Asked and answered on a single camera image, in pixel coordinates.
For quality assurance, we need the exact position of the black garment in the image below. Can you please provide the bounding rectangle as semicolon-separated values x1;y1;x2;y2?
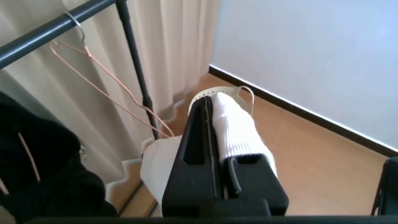
0;90;119;224

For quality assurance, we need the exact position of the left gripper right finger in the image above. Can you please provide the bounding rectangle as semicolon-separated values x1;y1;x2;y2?
222;154;290;217

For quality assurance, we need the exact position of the white curtain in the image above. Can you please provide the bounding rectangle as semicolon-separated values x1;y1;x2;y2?
0;0;220;187

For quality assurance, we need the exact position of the pink clothes hanger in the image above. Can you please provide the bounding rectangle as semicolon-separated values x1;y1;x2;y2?
0;132;41;195
49;12;175;140

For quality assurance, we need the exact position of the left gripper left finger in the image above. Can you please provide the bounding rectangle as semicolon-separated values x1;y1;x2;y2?
161;95;222;218

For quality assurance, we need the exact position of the white garment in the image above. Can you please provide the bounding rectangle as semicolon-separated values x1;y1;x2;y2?
139;91;278;206

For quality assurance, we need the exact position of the black clothes rack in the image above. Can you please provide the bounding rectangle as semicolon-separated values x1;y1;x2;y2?
0;0;161;218

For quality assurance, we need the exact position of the white laundry basket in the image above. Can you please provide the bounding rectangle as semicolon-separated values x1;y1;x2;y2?
188;85;255;116

